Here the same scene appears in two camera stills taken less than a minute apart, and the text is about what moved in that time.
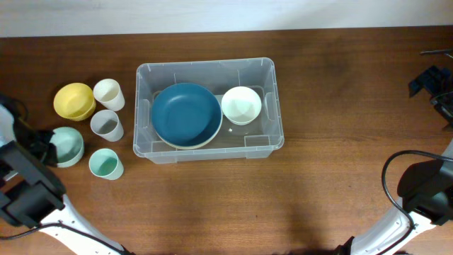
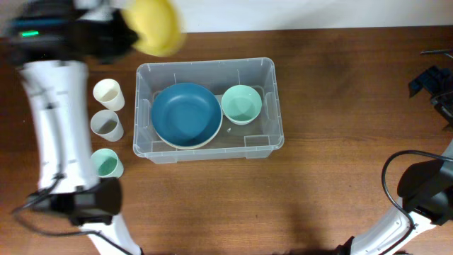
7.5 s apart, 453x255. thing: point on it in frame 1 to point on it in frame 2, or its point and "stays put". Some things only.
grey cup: [105, 123] stays put
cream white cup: [109, 93] stays put
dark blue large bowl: [186, 115] stays put
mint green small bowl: [69, 145] to [241, 104]
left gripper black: [46, 154] to [132, 38]
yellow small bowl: [74, 102] to [161, 30]
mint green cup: [106, 163] stays put
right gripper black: [429, 81] stays put
